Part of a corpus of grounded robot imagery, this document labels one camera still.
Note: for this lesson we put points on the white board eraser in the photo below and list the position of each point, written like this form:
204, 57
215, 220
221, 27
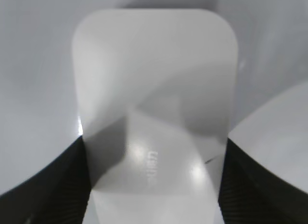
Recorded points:
154, 92

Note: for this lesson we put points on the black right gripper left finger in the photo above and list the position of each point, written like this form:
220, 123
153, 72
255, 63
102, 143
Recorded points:
58, 194

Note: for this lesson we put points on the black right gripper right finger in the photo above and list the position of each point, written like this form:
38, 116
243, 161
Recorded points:
250, 194

